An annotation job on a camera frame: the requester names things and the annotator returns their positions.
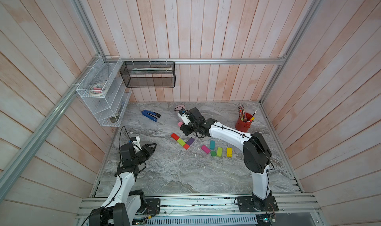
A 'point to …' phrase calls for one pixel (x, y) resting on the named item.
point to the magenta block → (207, 150)
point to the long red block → (174, 136)
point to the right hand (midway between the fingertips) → (182, 125)
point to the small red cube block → (186, 146)
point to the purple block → (190, 141)
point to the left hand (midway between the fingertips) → (157, 146)
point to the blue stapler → (151, 115)
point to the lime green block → (181, 141)
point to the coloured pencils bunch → (241, 110)
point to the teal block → (212, 144)
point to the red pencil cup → (243, 126)
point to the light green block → (219, 152)
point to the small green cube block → (214, 153)
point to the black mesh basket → (149, 74)
